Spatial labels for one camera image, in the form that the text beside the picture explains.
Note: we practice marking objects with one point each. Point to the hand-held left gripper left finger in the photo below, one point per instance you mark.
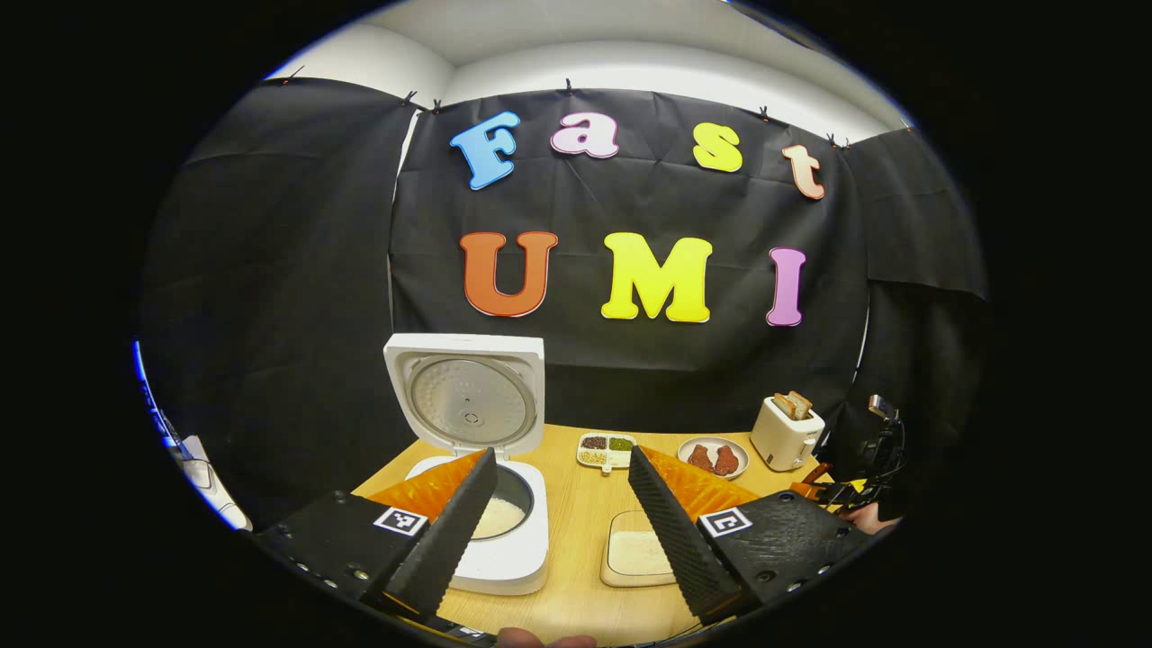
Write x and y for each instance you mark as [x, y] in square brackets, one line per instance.
[441, 549]

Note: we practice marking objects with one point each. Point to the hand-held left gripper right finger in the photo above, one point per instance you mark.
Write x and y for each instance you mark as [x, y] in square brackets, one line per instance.
[675, 540]

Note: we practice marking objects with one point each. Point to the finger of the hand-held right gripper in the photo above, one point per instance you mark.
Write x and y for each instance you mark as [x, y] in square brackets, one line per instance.
[810, 490]

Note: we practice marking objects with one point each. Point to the brown wooden spoon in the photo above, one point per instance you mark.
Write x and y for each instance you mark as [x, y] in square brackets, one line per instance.
[817, 472]

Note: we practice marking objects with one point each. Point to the small white rice portion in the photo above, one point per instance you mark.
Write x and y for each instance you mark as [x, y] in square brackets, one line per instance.
[502, 515]

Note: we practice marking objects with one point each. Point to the white rice cooker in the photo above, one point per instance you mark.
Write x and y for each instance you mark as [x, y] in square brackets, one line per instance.
[468, 400]

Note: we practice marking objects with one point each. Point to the white toaster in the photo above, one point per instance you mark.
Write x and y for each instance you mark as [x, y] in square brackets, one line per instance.
[781, 445]

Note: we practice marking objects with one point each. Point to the clear glass tray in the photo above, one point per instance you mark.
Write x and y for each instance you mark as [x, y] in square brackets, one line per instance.
[605, 567]

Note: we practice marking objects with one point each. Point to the brown meat piece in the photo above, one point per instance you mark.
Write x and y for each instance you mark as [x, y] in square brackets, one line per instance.
[727, 461]
[700, 457]

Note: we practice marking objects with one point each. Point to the toasted bread slice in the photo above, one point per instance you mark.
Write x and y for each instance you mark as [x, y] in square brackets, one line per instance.
[801, 402]
[783, 407]

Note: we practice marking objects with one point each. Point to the round white plate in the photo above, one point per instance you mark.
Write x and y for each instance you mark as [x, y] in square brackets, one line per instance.
[711, 440]

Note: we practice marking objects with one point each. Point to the white divided grain dish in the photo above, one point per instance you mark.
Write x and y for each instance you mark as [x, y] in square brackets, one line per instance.
[607, 450]

